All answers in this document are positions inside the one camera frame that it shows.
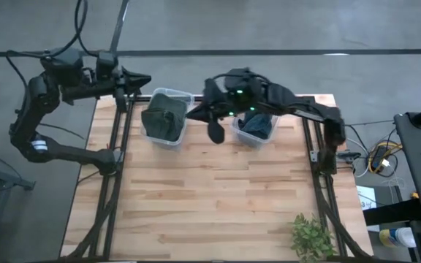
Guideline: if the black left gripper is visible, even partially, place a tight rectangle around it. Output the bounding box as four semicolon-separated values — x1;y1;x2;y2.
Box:
94;65;152;113

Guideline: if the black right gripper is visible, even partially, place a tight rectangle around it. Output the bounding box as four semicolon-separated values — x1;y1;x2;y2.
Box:
186;78;266;145

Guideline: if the dark navy bucket hat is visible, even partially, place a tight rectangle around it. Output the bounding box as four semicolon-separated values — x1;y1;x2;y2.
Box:
237;112;257;132

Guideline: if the dark green bucket hat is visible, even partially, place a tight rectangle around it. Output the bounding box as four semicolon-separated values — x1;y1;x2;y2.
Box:
148;93;189;120
140;108;186;143

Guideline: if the blue denim bucket hat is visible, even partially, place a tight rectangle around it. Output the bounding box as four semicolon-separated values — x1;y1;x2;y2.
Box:
243;112;273;140

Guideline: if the clear plastic bin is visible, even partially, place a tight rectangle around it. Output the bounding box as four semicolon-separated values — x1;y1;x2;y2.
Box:
139;87;196;152
229;110;281;150

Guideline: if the small green plant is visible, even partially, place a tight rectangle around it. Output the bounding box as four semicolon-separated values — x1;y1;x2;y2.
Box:
289;213;338;263

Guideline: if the black power strip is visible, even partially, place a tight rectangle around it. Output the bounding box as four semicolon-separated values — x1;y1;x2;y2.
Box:
369;144;392;173

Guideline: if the white paper label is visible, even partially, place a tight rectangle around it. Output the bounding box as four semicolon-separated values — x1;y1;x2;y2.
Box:
355;185;379;212

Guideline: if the yellow white wipes canister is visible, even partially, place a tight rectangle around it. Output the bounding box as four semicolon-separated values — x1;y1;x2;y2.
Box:
378;226;418;250

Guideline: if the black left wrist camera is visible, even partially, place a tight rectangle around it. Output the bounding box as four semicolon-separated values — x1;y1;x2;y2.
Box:
96;50;118;80

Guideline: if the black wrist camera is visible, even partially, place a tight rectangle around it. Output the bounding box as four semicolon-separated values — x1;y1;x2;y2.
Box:
96;50;118;80
224;67;265;110

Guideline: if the black aluminium table frame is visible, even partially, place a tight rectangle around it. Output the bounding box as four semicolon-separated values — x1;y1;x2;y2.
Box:
59;93;374;263

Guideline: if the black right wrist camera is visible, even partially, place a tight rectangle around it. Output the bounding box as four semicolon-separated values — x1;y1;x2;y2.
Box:
224;67;265;110

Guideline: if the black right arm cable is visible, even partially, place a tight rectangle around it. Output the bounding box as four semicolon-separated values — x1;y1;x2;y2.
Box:
210;69;272;85

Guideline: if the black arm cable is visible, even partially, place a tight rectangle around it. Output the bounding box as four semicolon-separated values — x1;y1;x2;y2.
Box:
72;0;98;58
210;69;272;85

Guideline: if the black diagonal frame bar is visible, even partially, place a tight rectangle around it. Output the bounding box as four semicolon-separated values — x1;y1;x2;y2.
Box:
108;0;131;53

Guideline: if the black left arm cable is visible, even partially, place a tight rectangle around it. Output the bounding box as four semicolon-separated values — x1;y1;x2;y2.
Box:
72;0;98;58

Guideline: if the black overhead frame bar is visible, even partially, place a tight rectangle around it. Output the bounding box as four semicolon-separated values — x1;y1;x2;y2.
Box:
0;47;421;58

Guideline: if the yellow cable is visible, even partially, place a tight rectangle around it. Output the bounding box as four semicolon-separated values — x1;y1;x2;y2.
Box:
366;141;404;175

